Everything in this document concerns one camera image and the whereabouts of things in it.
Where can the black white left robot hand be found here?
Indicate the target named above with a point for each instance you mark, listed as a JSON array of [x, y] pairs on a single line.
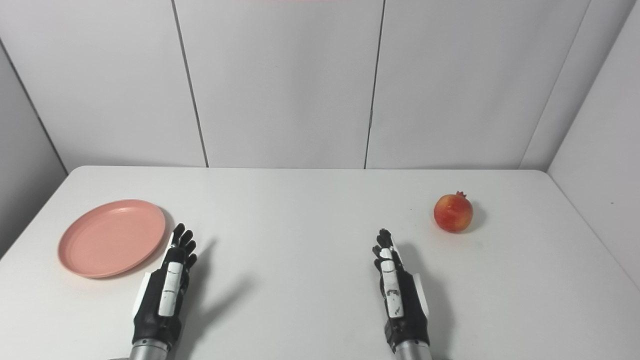
[[170, 285]]

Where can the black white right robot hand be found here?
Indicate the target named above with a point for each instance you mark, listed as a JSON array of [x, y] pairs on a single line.
[[392, 290]]

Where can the pink round plate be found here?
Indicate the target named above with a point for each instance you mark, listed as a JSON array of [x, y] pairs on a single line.
[[111, 239]]

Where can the red yellow pomegranate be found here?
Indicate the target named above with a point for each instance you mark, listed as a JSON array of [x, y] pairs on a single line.
[[452, 214]]

